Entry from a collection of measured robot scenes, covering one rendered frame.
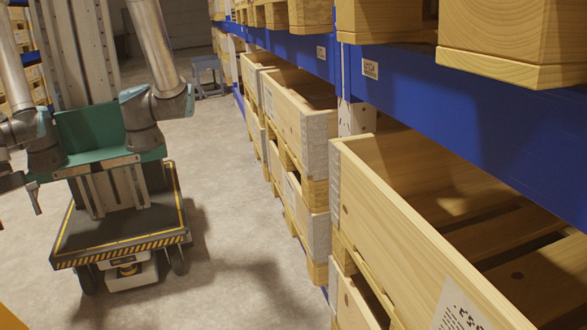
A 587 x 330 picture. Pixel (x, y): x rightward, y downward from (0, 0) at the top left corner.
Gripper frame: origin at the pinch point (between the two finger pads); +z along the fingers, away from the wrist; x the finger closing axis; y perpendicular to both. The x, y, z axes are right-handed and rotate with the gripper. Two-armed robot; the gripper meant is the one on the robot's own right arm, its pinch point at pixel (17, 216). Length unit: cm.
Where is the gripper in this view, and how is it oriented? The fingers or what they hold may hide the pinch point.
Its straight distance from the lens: 123.4
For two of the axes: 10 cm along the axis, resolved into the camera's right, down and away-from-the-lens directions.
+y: -3.9, 0.8, 9.2
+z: 3.6, 9.3, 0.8
